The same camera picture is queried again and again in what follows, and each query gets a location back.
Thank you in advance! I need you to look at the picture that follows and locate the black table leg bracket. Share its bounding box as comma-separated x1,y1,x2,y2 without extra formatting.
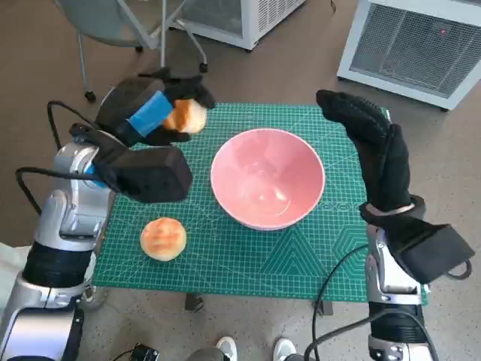
313,299,334,317
184,293,206,313

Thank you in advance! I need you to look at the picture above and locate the oblong toasted bread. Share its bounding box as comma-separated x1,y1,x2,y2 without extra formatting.
162,98,209,134

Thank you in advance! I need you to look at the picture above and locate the small black device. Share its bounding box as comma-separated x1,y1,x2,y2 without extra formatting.
132,342,161,361

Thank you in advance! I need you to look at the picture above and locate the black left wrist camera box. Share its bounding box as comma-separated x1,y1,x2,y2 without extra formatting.
69,123,194,205

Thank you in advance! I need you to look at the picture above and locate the green cutting mat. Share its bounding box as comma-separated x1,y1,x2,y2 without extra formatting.
92,103,430,307

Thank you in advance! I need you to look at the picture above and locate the grey office chair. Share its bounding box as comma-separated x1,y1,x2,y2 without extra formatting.
54,0,210,103

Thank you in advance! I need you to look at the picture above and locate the thick black cable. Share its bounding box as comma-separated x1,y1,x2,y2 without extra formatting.
303,311,439,361

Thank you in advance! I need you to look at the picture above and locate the white mesh cabinet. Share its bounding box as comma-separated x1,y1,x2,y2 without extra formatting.
336,0,481,111
168,0,307,51

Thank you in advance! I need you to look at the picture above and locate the pink bowl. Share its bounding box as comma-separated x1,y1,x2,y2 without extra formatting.
210,128,327,232

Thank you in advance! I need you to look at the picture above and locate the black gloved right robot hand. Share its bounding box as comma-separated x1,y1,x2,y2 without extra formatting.
316,89,414,214

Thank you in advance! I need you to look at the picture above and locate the thin black cable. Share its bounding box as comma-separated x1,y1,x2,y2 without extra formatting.
312,244,370,334

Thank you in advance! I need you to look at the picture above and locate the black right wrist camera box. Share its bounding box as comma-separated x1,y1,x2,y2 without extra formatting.
378,217,476,285

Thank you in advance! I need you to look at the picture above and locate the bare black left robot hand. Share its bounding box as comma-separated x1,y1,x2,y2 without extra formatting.
95,67,216,148

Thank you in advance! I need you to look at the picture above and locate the black camera cable loop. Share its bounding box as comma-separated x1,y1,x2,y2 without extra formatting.
446,258,473,280

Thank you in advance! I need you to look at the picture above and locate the round bread bun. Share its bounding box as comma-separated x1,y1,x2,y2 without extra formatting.
140,217,188,262

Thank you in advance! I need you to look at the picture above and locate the white shoe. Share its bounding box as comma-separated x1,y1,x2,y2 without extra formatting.
216,336,238,361
273,337,297,361

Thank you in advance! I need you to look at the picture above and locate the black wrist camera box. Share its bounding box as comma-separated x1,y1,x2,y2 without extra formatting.
69,123,194,205
378,217,476,285

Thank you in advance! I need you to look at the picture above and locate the thin metal pole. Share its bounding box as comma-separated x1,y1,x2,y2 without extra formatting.
160,0,168,69

